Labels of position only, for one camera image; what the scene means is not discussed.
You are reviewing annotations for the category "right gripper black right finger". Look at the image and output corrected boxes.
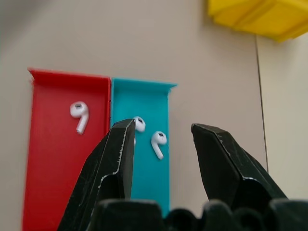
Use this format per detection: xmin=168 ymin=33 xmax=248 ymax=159
xmin=191 ymin=123 xmax=289 ymax=210

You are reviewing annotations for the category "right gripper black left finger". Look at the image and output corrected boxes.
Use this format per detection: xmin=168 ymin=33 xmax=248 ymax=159
xmin=56 ymin=118 xmax=136 ymax=231

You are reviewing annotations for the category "yellow plastic bin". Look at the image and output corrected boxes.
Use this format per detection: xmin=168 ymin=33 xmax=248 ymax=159
xmin=207 ymin=0 xmax=308 ymax=44

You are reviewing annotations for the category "teal plastic tray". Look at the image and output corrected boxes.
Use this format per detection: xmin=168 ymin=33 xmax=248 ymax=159
xmin=110 ymin=77 xmax=179 ymax=218

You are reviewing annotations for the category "white earbud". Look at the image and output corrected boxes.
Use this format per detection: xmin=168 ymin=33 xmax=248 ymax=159
xmin=132 ymin=116 xmax=147 ymax=145
xmin=69 ymin=101 xmax=90 ymax=135
xmin=150 ymin=130 xmax=168 ymax=160

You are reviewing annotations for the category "red plastic tray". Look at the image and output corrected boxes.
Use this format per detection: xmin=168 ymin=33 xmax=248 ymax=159
xmin=21 ymin=68 xmax=112 ymax=231

